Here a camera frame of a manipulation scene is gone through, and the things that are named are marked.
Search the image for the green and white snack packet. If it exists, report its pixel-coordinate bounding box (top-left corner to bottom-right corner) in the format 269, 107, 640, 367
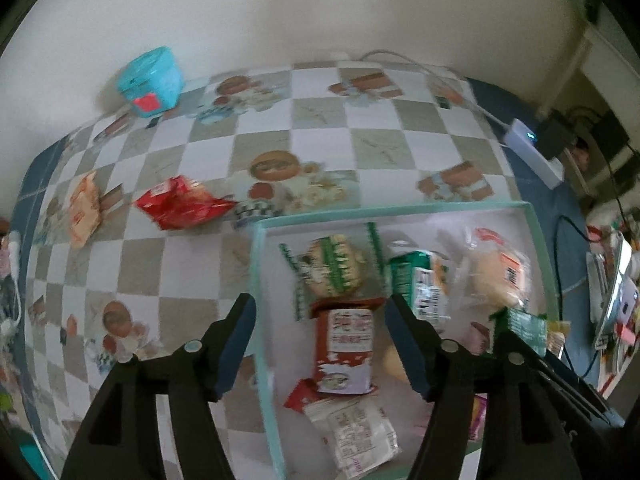
387, 250, 458, 333

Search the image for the dark green snack packet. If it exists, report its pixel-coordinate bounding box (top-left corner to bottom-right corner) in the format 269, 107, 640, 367
487, 306, 548, 358

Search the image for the clear bread packet red label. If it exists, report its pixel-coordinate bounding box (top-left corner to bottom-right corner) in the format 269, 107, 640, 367
462, 227, 532, 311

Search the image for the black power adapter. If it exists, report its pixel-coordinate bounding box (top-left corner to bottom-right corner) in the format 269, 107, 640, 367
537, 112, 576, 158

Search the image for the white power strip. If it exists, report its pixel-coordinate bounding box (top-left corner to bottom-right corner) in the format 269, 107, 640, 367
502, 119, 565, 190

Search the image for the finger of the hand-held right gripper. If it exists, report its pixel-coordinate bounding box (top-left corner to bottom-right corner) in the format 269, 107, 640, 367
541, 349, 611, 423

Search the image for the small red packet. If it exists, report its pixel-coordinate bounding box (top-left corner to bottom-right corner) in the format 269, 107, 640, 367
283, 379, 321, 415

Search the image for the silver laptop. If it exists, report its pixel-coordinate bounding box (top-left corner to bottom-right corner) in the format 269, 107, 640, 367
587, 235, 640, 351

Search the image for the turquoise container with red label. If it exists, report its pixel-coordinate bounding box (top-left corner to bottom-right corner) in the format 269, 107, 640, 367
116, 46, 182, 119

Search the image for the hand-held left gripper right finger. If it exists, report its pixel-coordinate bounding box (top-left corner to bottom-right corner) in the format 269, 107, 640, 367
385, 293, 584, 480

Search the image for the black box device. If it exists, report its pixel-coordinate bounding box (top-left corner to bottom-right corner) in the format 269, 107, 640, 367
590, 110, 631, 156

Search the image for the checkered printed tablecloth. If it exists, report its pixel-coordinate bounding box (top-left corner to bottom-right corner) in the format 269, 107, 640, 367
12, 62, 598, 480

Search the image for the white power cable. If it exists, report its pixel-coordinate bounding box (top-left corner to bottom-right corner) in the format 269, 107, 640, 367
357, 50, 511, 131

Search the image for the orange snack packet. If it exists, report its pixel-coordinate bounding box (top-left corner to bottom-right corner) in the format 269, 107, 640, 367
67, 171, 103, 250

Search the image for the white charger cable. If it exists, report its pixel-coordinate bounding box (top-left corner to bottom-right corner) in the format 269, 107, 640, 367
0, 230, 25, 341

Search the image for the pink snack packet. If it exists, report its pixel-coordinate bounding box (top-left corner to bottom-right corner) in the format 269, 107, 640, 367
465, 394, 488, 441

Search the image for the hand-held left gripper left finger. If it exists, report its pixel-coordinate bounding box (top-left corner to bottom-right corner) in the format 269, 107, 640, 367
60, 293, 257, 480

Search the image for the green striped round cracker packet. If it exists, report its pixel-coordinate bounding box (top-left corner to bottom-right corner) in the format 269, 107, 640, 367
279, 222, 381, 321

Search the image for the teal-rimmed white box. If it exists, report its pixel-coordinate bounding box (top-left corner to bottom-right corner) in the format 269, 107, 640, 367
248, 201, 561, 480

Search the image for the red and white snack packet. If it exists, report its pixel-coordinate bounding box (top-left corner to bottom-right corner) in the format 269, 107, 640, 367
310, 297, 388, 396

